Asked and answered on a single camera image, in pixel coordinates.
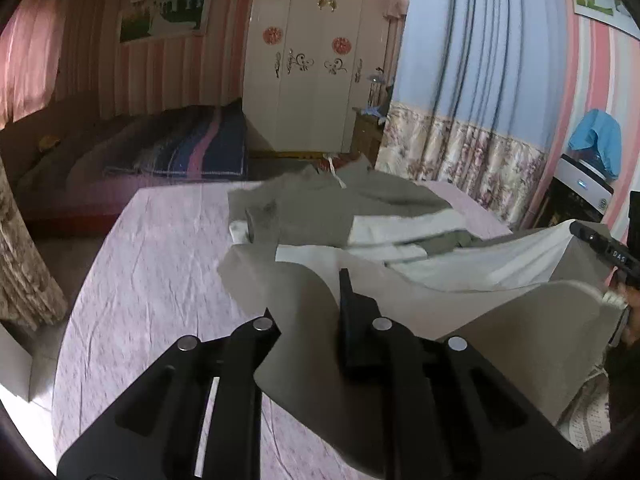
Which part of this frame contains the landscape wall picture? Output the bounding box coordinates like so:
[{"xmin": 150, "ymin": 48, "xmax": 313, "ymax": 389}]
[{"xmin": 117, "ymin": 0, "xmax": 210, "ymax": 44}]

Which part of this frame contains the wall calendar poster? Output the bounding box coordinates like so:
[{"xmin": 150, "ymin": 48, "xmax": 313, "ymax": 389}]
[{"xmin": 573, "ymin": 0, "xmax": 640, "ymax": 39}]

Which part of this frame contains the pink floral bed sheet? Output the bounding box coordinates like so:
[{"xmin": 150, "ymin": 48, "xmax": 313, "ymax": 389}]
[{"xmin": 52, "ymin": 181, "xmax": 510, "ymax": 479}]

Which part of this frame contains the pink window curtain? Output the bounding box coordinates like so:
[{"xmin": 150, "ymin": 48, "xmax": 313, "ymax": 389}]
[{"xmin": 1, "ymin": 0, "xmax": 65, "ymax": 126}]

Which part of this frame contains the blue cloth on dispenser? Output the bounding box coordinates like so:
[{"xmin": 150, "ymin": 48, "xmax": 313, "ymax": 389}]
[{"xmin": 568, "ymin": 108, "xmax": 622, "ymax": 180}]

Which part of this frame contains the white wardrobe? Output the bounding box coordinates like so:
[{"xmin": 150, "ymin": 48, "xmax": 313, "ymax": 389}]
[{"xmin": 242, "ymin": 0, "xmax": 388, "ymax": 153}]

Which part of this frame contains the striped blanket bed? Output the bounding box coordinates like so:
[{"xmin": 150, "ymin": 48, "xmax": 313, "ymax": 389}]
[{"xmin": 13, "ymin": 99, "xmax": 248, "ymax": 209}]

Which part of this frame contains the white water dispenser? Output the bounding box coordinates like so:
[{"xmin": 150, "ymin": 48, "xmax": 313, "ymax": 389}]
[{"xmin": 533, "ymin": 154, "xmax": 614, "ymax": 228}]

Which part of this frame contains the blue floral curtain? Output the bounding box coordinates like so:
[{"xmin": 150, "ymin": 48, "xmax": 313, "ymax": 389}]
[{"xmin": 376, "ymin": 0, "xmax": 567, "ymax": 229}]

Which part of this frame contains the olive and white jacket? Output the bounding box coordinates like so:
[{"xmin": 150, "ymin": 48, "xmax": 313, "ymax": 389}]
[{"xmin": 218, "ymin": 159, "xmax": 625, "ymax": 474}]

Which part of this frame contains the wooden side cabinet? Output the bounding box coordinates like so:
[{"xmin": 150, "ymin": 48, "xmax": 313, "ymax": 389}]
[{"xmin": 349, "ymin": 107, "xmax": 386, "ymax": 167}]

